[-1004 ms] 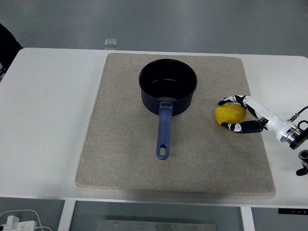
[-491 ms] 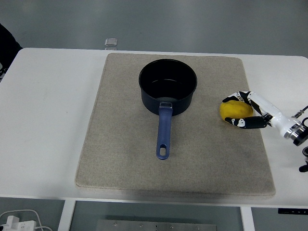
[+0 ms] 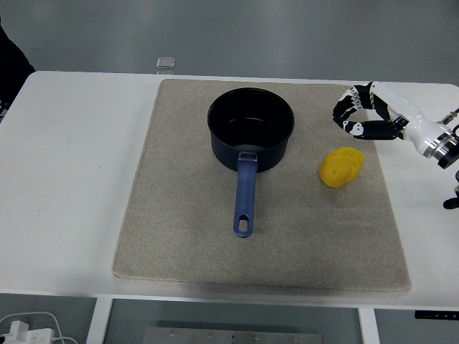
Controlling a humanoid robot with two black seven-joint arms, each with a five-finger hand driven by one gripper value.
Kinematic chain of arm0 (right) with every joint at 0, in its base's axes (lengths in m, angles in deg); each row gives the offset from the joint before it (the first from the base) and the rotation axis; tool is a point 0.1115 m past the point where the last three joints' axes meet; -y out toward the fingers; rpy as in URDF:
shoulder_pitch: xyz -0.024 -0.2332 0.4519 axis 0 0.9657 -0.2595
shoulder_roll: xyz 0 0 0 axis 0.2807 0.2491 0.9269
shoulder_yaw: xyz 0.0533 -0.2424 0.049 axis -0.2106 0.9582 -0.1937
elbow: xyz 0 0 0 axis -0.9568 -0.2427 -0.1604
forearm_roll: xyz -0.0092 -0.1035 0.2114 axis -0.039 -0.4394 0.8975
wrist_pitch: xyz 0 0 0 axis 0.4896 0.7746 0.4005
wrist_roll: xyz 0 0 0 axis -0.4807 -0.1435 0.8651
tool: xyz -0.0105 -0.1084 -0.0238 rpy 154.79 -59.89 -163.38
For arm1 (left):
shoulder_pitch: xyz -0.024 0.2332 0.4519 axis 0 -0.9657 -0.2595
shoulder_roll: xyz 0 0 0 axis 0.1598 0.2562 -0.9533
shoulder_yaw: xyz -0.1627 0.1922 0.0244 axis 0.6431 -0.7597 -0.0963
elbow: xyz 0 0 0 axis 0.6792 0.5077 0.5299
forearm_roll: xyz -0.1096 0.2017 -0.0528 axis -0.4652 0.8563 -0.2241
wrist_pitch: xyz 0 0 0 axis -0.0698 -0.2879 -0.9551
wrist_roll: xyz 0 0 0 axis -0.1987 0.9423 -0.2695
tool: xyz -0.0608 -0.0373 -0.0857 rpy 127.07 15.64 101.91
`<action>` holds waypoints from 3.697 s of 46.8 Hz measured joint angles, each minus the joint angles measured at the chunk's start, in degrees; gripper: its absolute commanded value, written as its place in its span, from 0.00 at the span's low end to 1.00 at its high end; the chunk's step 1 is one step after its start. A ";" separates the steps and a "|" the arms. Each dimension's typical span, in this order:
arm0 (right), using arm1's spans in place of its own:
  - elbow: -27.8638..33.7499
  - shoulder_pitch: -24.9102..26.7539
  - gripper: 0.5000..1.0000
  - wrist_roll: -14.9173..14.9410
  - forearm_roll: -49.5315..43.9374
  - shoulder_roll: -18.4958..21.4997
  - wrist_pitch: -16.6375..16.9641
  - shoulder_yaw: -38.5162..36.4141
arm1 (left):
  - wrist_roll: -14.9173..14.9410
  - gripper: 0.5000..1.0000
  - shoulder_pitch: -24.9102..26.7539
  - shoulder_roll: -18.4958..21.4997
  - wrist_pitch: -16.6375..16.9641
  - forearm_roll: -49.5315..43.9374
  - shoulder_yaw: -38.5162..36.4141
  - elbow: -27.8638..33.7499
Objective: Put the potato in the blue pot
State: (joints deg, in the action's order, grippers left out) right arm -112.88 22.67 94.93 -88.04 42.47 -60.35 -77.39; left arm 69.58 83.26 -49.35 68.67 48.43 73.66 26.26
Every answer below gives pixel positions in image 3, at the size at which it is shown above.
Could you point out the person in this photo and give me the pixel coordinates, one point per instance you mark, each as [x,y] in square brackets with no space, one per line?
[10,68]

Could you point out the small clear square block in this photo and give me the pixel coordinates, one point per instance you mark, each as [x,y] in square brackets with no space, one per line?
[166,62]

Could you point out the white power adapter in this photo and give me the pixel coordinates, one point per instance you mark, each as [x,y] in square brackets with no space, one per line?
[25,333]

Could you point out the beige fabric mat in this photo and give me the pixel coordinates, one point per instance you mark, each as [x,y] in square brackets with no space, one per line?
[305,233]

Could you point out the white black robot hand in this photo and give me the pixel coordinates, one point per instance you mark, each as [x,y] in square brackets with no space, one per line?
[421,127]

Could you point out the white table leg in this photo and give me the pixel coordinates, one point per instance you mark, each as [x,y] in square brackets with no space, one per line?
[369,328]
[98,320]

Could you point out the black table control panel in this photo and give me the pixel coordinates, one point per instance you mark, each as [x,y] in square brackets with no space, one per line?
[437,315]

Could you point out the grey metal plate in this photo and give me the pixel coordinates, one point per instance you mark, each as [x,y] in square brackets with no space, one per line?
[233,337]

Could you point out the yellow potato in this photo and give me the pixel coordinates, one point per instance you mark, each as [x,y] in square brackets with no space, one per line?
[340,168]

